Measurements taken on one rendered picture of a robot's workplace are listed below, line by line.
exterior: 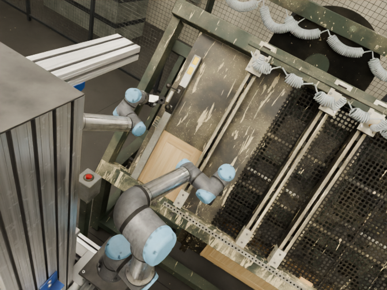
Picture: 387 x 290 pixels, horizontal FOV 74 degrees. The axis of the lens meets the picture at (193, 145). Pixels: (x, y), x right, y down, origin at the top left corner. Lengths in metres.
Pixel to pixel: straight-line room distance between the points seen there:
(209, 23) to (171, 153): 0.87
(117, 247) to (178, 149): 0.83
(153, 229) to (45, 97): 0.46
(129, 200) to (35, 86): 0.43
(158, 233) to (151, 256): 0.06
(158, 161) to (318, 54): 1.40
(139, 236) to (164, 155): 1.08
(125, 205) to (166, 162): 1.02
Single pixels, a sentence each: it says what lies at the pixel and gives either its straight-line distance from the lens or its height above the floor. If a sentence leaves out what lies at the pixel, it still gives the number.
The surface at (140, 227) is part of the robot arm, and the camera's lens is 0.81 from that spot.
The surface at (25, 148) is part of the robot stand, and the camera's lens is 0.57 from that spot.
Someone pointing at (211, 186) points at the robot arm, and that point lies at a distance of 1.11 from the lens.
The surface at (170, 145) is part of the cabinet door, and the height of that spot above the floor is 1.18.
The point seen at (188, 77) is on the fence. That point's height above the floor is 1.59.
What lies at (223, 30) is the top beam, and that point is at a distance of 1.75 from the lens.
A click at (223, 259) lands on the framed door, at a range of 2.42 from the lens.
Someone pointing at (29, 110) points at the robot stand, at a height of 2.03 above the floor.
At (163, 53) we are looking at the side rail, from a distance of 1.84.
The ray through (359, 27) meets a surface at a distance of 2.16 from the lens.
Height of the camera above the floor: 2.37
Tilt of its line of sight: 39 degrees down
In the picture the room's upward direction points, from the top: 25 degrees clockwise
